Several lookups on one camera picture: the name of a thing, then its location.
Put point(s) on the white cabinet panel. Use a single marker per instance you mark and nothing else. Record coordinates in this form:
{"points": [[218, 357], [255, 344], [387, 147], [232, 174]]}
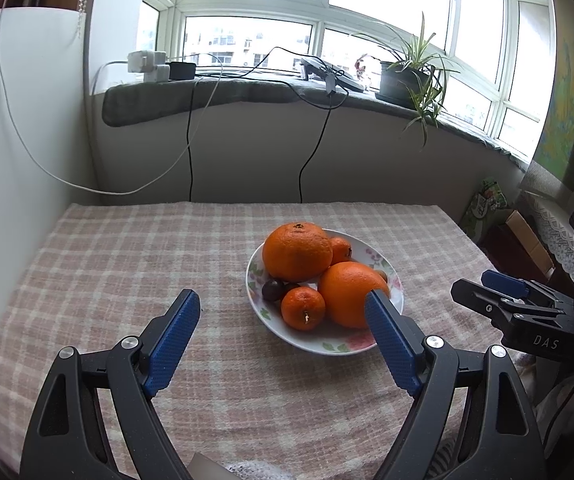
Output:
{"points": [[17, 85]]}

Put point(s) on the small mandarin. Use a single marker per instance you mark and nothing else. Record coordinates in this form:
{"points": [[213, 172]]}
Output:
{"points": [[341, 251]]}

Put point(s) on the pink plaid blanket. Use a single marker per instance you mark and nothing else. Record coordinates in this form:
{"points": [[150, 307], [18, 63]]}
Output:
{"points": [[142, 250]]}

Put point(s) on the wall poster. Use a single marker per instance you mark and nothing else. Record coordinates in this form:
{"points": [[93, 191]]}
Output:
{"points": [[567, 110]]}

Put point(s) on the large orange with green stem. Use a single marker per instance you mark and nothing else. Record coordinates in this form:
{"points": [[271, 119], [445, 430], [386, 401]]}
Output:
{"points": [[297, 255]]}

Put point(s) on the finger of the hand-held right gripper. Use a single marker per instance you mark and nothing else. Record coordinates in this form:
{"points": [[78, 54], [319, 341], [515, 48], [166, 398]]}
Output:
{"points": [[482, 300], [504, 282]]}

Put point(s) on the white window frame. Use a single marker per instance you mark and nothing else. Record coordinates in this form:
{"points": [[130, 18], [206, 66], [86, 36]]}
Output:
{"points": [[322, 15]]}

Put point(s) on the white lace cloth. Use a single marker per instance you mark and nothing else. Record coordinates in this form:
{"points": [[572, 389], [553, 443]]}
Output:
{"points": [[547, 225]]}

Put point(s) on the green printed bag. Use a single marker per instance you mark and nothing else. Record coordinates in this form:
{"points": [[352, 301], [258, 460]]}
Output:
{"points": [[487, 205]]}

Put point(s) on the small brown kiwi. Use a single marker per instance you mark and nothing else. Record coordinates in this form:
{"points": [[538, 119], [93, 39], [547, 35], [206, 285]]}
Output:
{"points": [[382, 276]]}

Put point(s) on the floral white plate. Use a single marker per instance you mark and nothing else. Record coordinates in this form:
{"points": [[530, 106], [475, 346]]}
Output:
{"points": [[317, 343]]}

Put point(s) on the black power adapter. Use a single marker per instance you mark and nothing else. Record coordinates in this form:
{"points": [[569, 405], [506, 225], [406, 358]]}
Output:
{"points": [[182, 71]]}

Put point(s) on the large smooth orange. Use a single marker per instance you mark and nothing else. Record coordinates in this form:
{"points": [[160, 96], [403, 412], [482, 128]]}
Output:
{"points": [[349, 292]]}

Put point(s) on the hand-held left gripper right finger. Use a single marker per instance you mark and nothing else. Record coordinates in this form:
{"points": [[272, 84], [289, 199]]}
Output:
{"points": [[389, 345]]}

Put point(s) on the grey windowsill cover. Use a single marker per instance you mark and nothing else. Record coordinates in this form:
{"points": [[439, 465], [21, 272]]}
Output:
{"points": [[167, 100]]}

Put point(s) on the cardboard box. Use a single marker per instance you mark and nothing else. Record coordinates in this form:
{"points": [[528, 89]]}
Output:
{"points": [[524, 240]]}

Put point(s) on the grey knit cloth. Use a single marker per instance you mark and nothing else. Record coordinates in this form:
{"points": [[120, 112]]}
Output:
{"points": [[257, 472]]}

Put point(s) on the medium mandarin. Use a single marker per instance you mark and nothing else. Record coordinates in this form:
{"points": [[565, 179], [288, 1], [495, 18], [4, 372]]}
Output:
{"points": [[303, 308]]}

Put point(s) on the dark red cherry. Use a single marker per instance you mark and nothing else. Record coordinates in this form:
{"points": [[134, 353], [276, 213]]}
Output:
{"points": [[272, 290]]}

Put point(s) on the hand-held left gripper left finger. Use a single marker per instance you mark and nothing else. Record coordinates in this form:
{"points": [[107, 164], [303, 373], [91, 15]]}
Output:
{"points": [[177, 342]]}

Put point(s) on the tiny orange kumquat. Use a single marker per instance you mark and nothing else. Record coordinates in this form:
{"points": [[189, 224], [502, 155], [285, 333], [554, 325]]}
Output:
{"points": [[292, 287]]}

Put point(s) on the white power adapter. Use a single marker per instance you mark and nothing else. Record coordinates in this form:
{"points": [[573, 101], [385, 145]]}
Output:
{"points": [[159, 74]]}

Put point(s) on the white power adapters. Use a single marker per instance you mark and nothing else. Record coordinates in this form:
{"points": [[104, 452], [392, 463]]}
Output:
{"points": [[144, 60]]}

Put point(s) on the white paper sheet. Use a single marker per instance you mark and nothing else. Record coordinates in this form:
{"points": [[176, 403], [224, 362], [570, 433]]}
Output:
{"points": [[207, 467]]}

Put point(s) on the potted spider plant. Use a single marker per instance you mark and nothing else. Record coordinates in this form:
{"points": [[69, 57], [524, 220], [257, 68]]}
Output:
{"points": [[404, 80]]}

